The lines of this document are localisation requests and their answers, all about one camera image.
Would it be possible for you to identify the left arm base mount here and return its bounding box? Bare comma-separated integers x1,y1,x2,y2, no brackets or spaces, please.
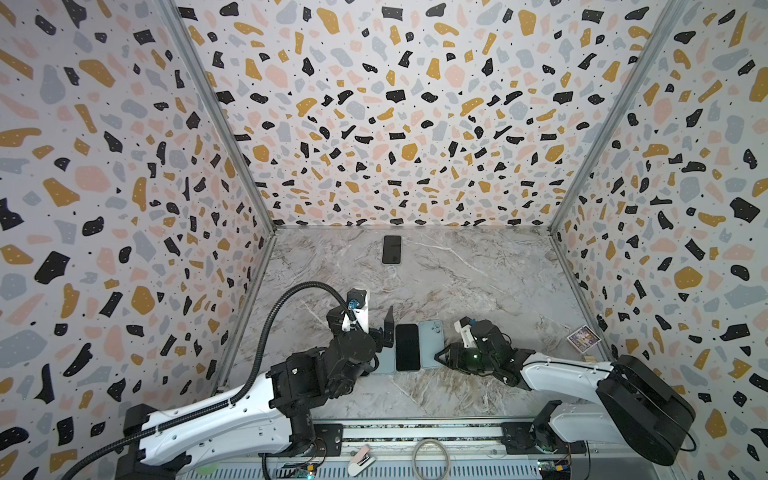
271,423,344,457

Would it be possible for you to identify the colourful printed card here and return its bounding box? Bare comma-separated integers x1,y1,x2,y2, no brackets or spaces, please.
566,325,601,354

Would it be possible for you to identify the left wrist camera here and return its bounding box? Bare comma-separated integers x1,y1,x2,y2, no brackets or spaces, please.
342,289,370,333

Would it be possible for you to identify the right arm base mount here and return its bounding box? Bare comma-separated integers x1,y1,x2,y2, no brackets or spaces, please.
500,421,587,456

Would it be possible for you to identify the light blue case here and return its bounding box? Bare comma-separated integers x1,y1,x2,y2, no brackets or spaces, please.
372,348,396,376

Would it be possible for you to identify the black phone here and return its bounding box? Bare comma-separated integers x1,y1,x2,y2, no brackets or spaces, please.
381,235,402,265
395,324,421,372

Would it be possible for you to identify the white pink small device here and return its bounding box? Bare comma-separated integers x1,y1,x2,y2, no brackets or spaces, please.
347,445,376,477

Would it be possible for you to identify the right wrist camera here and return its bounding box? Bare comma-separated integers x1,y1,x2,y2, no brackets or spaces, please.
454,317,477,349

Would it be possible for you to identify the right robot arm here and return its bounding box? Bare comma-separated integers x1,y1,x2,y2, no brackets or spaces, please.
434,318,696,466

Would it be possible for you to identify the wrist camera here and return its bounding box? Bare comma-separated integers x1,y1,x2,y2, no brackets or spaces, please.
454,317,477,349
342,289,370,333

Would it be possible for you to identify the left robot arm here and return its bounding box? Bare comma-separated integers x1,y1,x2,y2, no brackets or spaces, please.
115,314,395,479

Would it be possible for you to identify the white cable loop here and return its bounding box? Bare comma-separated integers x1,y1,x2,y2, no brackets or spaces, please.
411,438,452,480

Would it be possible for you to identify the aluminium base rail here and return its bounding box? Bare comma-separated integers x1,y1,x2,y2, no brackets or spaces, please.
183,418,683,479

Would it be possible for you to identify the black corrugated cable conduit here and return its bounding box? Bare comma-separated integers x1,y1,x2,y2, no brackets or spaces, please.
59,281,355,480

